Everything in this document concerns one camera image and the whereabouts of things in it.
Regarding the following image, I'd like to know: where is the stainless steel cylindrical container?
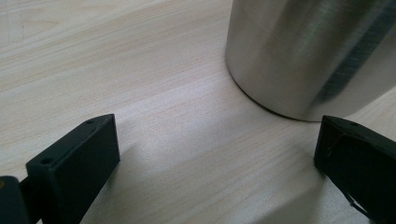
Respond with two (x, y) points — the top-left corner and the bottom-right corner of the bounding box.
(225, 0), (396, 122)

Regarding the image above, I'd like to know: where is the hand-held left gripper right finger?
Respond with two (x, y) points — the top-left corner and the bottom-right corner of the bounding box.
(313, 115), (396, 224)

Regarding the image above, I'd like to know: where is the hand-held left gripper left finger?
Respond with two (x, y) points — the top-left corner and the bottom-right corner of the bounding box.
(19, 113), (121, 224)

